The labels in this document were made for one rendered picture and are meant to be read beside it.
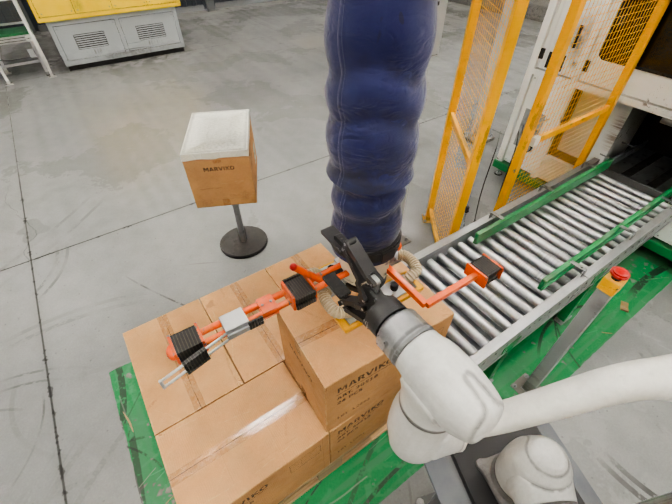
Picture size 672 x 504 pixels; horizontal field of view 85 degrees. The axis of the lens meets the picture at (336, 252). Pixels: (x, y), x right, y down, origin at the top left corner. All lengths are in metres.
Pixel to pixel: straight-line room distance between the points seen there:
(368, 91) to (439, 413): 0.61
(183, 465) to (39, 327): 1.85
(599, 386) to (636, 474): 1.93
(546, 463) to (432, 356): 0.73
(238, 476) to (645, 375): 1.36
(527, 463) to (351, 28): 1.15
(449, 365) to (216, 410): 1.35
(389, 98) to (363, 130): 0.09
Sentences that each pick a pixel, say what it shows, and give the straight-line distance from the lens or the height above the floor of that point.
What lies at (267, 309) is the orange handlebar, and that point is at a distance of 1.12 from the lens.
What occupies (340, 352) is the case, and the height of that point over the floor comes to 0.94.
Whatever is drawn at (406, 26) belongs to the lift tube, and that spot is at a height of 1.97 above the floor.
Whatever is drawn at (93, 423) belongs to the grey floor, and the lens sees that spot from 2.67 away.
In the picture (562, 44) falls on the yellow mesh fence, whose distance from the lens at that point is 2.50.
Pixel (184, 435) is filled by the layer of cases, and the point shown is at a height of 0.54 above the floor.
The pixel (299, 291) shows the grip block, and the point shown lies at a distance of 1.14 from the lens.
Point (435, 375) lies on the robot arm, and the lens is 0.58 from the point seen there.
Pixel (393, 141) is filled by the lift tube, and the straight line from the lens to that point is 0.88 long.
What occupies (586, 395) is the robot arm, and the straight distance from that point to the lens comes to 0.78.
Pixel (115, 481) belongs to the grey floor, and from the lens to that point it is 2.47.
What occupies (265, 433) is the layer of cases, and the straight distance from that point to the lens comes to 1.72.
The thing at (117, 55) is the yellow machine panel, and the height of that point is 0.12.
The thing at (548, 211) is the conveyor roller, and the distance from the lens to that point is 3.03.
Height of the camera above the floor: 2.14
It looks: 44 degrees down
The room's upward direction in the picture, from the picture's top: straight up
